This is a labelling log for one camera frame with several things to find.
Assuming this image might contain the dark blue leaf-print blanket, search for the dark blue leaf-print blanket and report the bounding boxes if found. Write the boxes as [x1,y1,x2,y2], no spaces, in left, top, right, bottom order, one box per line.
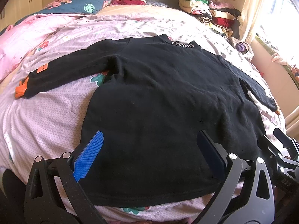
[14,0,111,26]

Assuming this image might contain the pile of folded clothes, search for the pile of folded clothes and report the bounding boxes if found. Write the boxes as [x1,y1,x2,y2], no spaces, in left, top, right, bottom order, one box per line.
[178,0,241,39]

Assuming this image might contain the bright pink quilt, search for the bright pink quilt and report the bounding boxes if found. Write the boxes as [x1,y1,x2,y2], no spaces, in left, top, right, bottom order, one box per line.
[1,14,78,80]

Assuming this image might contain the cream window curtain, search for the cream window curtain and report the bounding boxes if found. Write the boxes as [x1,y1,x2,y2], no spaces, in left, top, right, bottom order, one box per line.
[240,0,274,44]

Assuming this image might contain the purple cloth bundle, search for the purple cloth bundle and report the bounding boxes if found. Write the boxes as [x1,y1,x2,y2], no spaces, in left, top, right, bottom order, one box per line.
[229,37,254,62]

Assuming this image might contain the floral cloth on windowsill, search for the floral cloth on windowsill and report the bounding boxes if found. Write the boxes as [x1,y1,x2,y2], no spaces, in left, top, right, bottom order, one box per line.
[271,53,299,82]

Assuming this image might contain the red and cream pillow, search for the red and cream pillow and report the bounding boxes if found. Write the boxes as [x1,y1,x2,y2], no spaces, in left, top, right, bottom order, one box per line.
[110,0,147,6]

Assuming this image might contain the black long-sleeve shirt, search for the black long-sleeve shirt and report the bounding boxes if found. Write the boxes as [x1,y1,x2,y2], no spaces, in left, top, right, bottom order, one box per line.
[16,34,278,207]

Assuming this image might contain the pink strawberry print bedsheet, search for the pink strawberry print bedsheet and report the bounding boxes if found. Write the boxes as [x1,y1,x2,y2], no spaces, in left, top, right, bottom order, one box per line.
[0,4,287,223]

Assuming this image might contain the cream wardrobe with handles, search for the cream wardrobe with handles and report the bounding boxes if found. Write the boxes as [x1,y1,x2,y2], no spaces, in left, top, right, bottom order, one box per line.
[1,0,43,30]

